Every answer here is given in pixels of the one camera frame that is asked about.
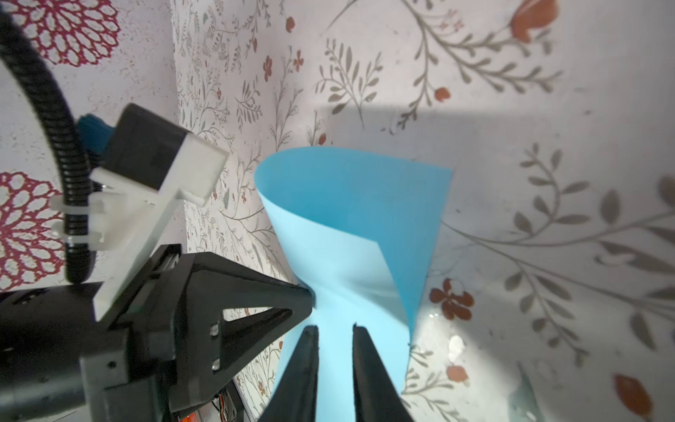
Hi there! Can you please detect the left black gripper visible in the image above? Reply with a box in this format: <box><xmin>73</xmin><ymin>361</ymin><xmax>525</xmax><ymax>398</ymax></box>
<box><xmin>1</xmin><ymin>244</ymin><xmax>182</xmax><ymax>421</ymax></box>

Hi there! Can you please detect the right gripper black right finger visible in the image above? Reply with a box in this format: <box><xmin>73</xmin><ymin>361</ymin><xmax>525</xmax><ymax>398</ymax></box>
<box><xmin>353</xmin><ymin>325</ymin><xmax>413</xmax><ymax>422</ymax></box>

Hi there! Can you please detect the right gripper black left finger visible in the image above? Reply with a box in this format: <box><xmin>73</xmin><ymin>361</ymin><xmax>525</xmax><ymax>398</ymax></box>
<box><xmin>258</xmin><ymin>325</ymin><xmax>319</xmax><ymax>422</ymax></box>

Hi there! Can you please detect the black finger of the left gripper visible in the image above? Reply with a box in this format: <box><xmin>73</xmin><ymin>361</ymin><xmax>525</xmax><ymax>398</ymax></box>
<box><xmin>169</xmin><ymin>252</ymin><xmax>313</xmax><ymax>413</ymax></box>

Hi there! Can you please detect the light blue square paper sheet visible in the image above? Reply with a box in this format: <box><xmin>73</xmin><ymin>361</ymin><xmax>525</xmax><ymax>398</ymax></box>
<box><xmin>255</xmin><ymin>147</ymin><xmax>452</xmax><ymax>421</ymax></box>

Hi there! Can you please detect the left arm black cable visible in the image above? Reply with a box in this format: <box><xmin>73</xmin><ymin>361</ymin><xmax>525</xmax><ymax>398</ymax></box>
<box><xmin>0</xmin><ymin>9</ymin><xmax>98</xmax><ymax>285</ymax></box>

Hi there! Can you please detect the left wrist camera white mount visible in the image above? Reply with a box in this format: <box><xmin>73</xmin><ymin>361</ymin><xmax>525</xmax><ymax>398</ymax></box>
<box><xmin>49</xmin><ymin>104</ymin><xmax>229</xmax><ymax>320</ymax></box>

